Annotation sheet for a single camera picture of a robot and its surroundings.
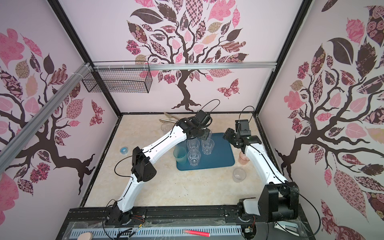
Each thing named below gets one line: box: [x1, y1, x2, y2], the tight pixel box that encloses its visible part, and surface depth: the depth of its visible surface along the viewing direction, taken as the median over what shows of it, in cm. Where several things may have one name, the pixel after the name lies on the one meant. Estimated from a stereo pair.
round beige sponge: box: [77, 232, 94, 240], surface depth 69 cm
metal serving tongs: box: [159, 112, 179, 123], surface depth 117 cm
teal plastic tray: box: [176, 133, 235, 171], surface depth 94 cm
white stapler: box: [274, 221, 300, 237], surface depth 70 cm
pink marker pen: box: [183, 229, 211, 238], surface depth 70 cm
